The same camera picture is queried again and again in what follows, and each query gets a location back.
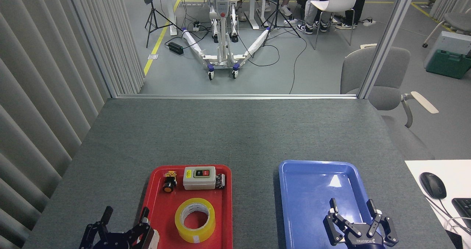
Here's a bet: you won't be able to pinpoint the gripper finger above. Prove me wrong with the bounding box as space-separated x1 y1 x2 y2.
125 207 155 249
79 206 114 249
366 199 399 246
323 198 350 246

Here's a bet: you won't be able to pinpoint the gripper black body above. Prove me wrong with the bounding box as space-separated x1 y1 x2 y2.
92 232 139 249
339 223 387 249

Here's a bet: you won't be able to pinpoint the yellow tape roll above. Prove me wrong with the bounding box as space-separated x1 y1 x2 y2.
174 198 216 243

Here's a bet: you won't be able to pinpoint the red plastic tray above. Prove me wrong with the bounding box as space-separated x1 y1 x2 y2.
133 164 233 249

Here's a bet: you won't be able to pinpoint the blue plastic tray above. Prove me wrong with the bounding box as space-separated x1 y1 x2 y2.
278 160 387 249

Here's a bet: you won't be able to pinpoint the black yellow push button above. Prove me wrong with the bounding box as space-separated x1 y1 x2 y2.
163 171 177 193

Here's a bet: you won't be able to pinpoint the black computer mouse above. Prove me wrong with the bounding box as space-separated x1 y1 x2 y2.
419 172 447 200

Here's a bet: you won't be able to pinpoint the black keyboard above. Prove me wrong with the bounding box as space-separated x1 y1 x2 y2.
451 198 471 229

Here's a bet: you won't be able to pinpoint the white desk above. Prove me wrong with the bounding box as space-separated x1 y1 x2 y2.
405 160 471 249

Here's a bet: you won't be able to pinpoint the grey office chair wooden armrests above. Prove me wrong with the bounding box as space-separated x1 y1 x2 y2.
340 43 439 160

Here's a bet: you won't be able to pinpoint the green plastic case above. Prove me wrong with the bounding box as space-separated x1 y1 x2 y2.
426 49 471 79

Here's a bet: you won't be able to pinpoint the white stand on wheels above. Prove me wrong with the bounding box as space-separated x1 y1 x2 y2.
180 0 273 81

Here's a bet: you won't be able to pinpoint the black tripod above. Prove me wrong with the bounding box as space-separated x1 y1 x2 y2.
261 0 301 47
145 0 183 48

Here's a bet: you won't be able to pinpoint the person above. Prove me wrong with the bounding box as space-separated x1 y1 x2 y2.
335 0 369 30
279 0 298 17
296 0 333 35

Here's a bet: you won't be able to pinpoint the grey chair with castors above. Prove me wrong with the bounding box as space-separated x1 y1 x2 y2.
422 12 471 48

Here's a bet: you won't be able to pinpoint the grey two-button switch box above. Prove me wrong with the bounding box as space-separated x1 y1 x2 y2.
183 166 216 190

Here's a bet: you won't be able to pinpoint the grey mouse cable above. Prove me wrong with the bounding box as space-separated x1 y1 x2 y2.
426 197 471 228

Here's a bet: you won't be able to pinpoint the silver horizontal rail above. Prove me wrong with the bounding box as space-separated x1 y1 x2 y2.
117 94 359 100

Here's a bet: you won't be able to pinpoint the black floor cable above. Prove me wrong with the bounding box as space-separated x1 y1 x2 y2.
235 28 308 94

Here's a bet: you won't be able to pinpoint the silver post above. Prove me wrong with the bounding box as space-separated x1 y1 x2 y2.
358 0 420 99

